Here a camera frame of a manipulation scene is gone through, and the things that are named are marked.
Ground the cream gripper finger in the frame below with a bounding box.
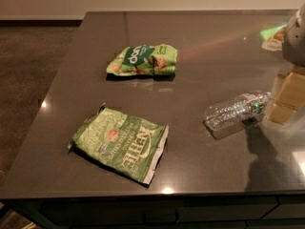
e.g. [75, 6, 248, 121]
[269, 66, 305, 124]

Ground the green jalapeno kettle chip bag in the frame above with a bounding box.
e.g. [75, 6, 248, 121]
[68, 106, 169, 185]

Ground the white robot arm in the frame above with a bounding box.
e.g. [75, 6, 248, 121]
[269, 5, 305, 124]

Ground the green and white snack bag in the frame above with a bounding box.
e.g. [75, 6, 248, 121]
[260, 24, 287, 52]

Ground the green rice chip bag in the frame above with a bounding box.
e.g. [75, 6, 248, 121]
[106, 44, 178, 76]

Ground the clear plastic water bottle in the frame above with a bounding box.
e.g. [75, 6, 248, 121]
[204, 91, 273, 131]

